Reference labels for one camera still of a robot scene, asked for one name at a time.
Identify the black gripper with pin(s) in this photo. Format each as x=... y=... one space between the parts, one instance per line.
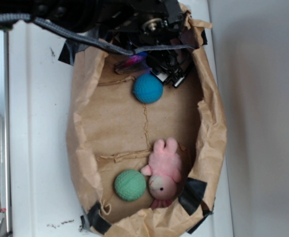
x=144 y=22

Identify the brown wood chip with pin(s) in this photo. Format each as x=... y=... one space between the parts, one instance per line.
x=131 y=64

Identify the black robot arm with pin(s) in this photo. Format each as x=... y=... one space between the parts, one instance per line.
x=78 y=20

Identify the blue dimpled ball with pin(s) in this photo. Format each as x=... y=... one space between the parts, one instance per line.
x=147 y=89

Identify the brown paper bag container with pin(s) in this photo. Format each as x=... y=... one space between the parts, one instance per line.
x=110 y=131

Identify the pink plush bunny toy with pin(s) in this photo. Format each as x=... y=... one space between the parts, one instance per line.
x=164 y=172

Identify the green dimpled ball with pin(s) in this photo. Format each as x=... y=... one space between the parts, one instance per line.
x=130 y=185

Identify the small white camera module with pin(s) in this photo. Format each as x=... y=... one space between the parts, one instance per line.
x=168 y=66

